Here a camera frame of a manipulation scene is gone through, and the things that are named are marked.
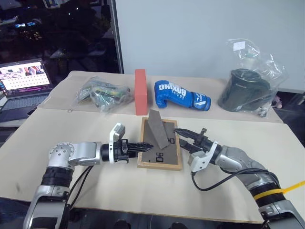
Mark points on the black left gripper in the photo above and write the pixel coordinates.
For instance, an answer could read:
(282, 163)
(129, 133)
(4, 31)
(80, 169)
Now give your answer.
(120, 153)

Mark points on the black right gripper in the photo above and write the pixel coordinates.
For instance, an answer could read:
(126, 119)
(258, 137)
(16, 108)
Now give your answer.
(201, 142)

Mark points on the wooden picture frame with stand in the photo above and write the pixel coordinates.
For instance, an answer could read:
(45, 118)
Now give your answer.
(152, 148)

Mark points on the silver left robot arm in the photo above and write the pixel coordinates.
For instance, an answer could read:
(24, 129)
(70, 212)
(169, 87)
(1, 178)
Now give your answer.
(81, 152)

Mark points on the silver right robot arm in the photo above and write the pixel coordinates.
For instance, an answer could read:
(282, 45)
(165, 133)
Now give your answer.
(252, 167)

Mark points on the blue boxing glove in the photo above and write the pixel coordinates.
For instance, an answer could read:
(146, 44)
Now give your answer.
(177, 94)

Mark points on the red rectangular box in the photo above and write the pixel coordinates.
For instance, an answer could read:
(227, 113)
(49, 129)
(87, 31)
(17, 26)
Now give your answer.
(141, 93)

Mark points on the plastic bag of green items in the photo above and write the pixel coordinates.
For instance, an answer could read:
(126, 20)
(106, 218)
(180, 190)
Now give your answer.
(102, 93)

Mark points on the dark green fabric bucket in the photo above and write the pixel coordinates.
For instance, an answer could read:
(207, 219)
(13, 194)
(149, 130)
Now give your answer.
(240, 93)

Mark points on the dark rounded shape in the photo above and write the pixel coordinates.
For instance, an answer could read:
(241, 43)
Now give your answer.
(179, 225)
(122, 224)

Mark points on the small pink object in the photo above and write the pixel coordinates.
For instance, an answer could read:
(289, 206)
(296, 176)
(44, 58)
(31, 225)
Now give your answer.
(278, 101)

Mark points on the yellow zip tie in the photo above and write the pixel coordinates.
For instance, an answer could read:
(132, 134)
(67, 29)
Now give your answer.
(281, 190)

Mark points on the dark pot in plastic bag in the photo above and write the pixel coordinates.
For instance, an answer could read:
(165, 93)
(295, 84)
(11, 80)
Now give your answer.
(274, 71)

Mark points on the open laptop computer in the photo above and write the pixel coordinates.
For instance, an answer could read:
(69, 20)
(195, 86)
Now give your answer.
(23, 81)

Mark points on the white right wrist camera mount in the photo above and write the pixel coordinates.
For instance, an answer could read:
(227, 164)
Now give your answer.
(199, 161)

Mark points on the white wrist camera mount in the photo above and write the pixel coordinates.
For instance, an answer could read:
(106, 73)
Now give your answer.
(117, 130)
(199, 161)

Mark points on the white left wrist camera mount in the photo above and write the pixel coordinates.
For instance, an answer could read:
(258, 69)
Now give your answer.
(117, 130)

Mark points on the grey partition post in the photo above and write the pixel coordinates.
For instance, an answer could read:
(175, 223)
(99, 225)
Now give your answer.
(118, 35)

